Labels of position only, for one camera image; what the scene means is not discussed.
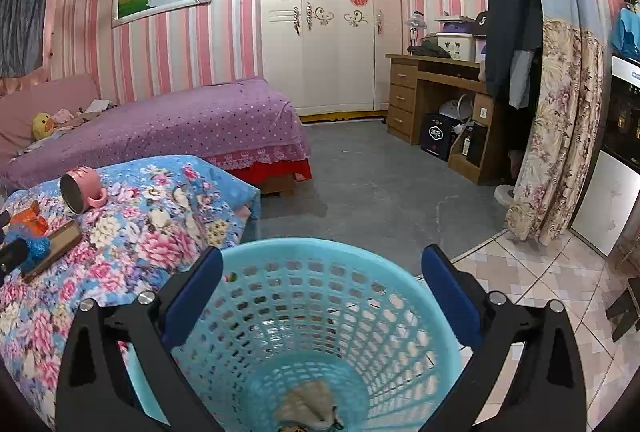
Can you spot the white fan base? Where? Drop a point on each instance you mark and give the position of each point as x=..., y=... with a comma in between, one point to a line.
x=504, y=194

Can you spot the grey window cloth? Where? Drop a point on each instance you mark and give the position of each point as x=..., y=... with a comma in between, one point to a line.
x=22, y=17

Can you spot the blue floral blanket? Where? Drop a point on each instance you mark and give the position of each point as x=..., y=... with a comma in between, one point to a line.
x=150, y=232

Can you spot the blue bag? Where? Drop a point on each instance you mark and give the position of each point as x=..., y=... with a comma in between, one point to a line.
x=627, y=34

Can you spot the white cabinet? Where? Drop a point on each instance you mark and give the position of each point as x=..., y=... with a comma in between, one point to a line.
x=607, y=202

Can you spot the pink headboard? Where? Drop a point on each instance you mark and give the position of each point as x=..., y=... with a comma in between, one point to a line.
x=45, y=97

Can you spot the brown phone case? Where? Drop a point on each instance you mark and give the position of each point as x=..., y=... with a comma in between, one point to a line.
x=57, y=242

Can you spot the pink plush toy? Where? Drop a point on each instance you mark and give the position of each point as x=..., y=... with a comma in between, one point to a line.
x=62, y=116

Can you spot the floral door curtain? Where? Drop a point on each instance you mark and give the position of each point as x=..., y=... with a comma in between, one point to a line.
x=560, y=122

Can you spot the black bottle box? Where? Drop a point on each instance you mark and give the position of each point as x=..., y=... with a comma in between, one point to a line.
x=475, y=142

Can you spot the crumpled beige tissue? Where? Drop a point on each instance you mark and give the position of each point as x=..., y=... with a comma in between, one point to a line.
x=310, y=404

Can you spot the pink mug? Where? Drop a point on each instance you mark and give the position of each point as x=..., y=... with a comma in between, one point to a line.
x=85, y=184

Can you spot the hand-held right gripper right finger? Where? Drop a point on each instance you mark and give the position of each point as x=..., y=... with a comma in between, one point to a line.
x=450, y=297

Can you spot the blue wrapper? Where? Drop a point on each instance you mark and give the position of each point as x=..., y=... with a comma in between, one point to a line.
x=39, y=249

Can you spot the dark hanging jacket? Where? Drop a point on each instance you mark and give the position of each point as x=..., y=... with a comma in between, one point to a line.
x=510, y=2

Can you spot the bed with purple dotted bedspread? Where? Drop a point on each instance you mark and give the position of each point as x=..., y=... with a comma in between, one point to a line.
x=200, y=122

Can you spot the white storage box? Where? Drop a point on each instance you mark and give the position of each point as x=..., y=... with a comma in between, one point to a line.
x=457, y=47

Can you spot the dark clothes pile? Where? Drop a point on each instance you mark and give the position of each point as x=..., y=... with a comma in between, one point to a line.
x=427, y=49

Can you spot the orange packet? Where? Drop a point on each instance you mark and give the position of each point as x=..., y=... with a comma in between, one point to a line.
x=31, y=218

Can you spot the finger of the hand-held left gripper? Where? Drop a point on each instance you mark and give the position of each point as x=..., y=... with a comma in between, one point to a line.
x=12, y=254

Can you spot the yellow duck plush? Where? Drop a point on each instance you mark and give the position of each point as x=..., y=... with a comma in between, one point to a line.
x=42, y=126

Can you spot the white appliance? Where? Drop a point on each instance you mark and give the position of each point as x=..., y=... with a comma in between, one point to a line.
x=625, y=107

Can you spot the brown clothes on bed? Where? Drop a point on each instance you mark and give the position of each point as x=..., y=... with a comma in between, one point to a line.
x=95, y=108

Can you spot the light blue plastic basket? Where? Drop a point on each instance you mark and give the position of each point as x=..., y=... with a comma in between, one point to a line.
x=300, y=312

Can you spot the black cap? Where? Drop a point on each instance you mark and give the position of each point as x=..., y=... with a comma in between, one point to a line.
x=482, y=24

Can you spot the white wardrobe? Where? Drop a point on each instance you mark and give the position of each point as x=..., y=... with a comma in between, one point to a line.
x=330, y=37

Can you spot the grey hanging garment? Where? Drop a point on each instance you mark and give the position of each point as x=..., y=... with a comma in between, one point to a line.
x=520, y=79

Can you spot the wooden desk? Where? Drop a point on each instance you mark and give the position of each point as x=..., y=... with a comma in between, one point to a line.
x=402, y=97

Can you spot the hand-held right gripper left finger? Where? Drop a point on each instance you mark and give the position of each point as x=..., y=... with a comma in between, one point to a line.
x=192, y=297

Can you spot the black printed box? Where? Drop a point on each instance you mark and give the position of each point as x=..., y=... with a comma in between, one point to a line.
x=439, y=137

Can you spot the pink patterned window curtain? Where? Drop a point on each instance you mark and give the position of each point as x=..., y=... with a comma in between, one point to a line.
x=52, y=22

